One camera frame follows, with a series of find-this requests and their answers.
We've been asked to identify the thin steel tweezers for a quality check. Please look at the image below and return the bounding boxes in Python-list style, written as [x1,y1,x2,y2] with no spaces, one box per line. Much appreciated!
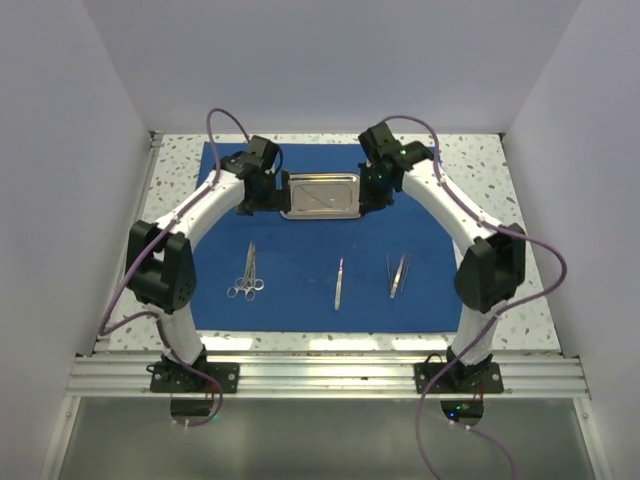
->
[385,253,394,290]
[399,252,411,294]

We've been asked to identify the steel surgical forceps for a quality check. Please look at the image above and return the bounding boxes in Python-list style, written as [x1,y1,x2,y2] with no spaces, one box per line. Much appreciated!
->
[227,247,249,299]

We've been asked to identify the steel hemostat clamp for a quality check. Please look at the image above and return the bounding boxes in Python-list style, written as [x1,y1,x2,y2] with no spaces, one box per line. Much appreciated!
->
[242,245,256,301]

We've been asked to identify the aluminium front rail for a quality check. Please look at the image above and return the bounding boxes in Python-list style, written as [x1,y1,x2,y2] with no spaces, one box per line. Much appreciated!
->
[64,351,590,400]

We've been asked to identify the steel scalpel handle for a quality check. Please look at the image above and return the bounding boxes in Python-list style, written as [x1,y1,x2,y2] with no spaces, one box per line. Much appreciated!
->
[293,185,335,210]
[334,258,344,311]

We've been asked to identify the steel surgical scissors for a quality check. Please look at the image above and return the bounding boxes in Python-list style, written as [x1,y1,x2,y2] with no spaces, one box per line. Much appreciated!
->
[248,242,265,291]

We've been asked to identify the aluminium rail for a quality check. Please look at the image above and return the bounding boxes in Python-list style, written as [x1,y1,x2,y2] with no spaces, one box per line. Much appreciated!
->
[64,351,590,400]
[98,131,165,326]

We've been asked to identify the broad steel tweezers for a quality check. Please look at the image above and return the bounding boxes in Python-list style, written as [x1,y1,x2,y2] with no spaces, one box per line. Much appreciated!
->
[389,255,405,298]

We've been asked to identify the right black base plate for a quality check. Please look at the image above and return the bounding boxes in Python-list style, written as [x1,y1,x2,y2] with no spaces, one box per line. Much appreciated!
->
[413,354,504,394]

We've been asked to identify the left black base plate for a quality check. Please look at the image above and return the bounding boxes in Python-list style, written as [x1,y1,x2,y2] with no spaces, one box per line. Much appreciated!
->
[146,358,240,394]

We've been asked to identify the aluminium left side rail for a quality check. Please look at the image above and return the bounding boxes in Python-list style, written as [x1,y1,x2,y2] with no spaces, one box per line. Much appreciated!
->
[98,131,165,326]

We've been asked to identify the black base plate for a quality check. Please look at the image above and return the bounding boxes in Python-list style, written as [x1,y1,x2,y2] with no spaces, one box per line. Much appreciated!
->
[146,358,240,394]
[413,354,504,394]

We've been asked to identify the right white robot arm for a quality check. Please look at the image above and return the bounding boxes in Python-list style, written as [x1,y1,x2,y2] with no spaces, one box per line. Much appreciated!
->
[358,122,525,393]

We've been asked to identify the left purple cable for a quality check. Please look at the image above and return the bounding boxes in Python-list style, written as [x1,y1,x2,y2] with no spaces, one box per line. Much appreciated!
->
[98,107,254,427]

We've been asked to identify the silver instrument tray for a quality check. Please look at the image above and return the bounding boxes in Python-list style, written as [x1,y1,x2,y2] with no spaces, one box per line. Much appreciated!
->
[281,173,360,220]

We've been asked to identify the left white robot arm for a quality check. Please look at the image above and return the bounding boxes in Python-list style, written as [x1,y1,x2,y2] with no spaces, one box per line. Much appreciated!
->
[125,136,290,393]

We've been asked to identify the blue surgical drape cloth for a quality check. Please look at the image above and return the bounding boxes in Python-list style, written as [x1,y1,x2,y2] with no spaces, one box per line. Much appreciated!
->
[187,142,464,334]

